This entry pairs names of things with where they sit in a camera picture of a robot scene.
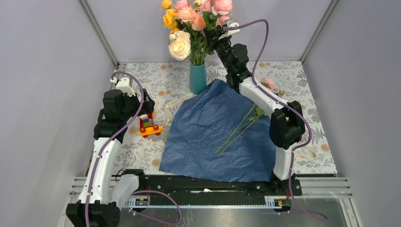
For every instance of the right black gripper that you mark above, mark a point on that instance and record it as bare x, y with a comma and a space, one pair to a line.
213, 41

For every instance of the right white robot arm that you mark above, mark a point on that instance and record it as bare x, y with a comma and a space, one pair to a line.
286, 124

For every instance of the flower bouquet in vase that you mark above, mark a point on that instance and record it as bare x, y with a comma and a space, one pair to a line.
179, 41

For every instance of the pink flowers bunch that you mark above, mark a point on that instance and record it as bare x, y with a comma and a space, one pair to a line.
253, 114

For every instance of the blue wrapping paper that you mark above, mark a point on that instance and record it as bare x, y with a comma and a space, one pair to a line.
207, 117

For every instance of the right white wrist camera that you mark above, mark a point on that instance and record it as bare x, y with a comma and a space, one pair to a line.
229, 28

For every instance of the pink rose flower stem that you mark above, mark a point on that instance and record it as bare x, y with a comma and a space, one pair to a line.
212, 14

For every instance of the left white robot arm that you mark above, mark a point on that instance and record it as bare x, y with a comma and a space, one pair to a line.
97, 204

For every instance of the peach pink flower stem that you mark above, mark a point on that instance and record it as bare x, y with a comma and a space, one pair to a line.
192, 22

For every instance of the yellow red toy block car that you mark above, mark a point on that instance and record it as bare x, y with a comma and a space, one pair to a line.
147, 126

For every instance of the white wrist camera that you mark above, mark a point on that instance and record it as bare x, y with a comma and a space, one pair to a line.
229, 28
123, 85

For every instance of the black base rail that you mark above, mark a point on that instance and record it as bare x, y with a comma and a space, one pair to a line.
162, 191

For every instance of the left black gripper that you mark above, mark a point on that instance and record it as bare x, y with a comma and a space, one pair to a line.
147, 107

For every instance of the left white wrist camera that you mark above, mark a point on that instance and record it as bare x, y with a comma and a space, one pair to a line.
123, 85

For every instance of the teal ceramic vase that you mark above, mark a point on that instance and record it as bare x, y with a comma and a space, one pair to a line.
197, 78

